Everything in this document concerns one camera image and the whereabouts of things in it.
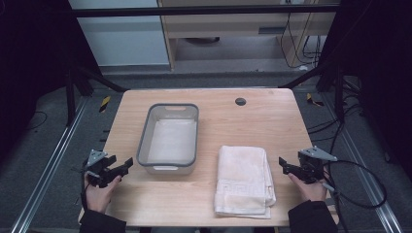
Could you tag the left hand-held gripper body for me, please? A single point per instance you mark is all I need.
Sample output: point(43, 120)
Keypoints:
point(97, 166)

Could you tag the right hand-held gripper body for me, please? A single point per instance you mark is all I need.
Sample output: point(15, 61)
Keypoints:
point(312, 165)

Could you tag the white towel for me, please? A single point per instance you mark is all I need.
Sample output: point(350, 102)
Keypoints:
point(244, 181)

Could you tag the grey rimmed white plastic basket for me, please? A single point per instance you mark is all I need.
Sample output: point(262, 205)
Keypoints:
point(170, 140)

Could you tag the person's right hand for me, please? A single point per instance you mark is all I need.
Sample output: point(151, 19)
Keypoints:
point(311, 191)

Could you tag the person's left hand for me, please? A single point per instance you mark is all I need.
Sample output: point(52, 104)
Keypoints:
point(98, 195)

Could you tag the yellow tool on floor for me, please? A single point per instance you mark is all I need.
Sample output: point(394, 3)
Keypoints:
point(105, 104)

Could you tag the yellow black tape strip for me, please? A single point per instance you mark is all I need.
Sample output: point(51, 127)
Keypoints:
point(313, 100)

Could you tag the black metal stand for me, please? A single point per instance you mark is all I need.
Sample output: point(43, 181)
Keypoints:
point(339, 97)
point(70, 97)

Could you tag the black curtain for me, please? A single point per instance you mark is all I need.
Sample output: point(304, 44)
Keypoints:
point(382, 64)
point(32, 64)

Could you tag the white cabinet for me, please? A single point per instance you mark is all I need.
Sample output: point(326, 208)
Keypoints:
point(126, 39)

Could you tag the light wooden desk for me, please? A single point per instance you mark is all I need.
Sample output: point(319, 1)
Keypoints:
point(226, 27)

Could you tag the metal floor rail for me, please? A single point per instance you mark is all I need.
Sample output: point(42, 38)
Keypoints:
point(362, 168)
point(48, 168)

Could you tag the black horizontal frame bar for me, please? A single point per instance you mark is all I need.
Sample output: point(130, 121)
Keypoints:
point(194, 10)

